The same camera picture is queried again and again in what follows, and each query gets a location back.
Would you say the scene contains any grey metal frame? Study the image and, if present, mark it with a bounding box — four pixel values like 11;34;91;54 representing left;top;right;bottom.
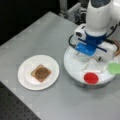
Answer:
59;0;89;24

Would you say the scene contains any white paper plate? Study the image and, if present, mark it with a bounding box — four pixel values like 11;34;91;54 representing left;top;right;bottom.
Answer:
18;55;60;90

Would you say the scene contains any green lettuce piece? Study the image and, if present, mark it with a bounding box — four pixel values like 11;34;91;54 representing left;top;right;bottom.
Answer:
107;63;120;75

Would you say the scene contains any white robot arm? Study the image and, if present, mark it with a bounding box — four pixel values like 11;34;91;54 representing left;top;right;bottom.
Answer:
74;0;120;61

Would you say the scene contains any brown meat patty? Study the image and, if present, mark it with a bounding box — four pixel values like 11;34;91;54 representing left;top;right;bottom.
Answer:
35;68;48;79

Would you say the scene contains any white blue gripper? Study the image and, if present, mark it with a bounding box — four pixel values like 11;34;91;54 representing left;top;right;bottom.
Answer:
74;24;117;61

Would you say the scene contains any toast bread slice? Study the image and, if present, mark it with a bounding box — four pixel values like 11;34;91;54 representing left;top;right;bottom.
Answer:
31;65;51;82

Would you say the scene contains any white round divided tray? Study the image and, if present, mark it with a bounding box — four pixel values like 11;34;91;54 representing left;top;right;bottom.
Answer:
64;47;120;86

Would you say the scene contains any red tomato slice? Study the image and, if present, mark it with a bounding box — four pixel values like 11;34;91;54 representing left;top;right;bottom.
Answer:
84;73;99;84

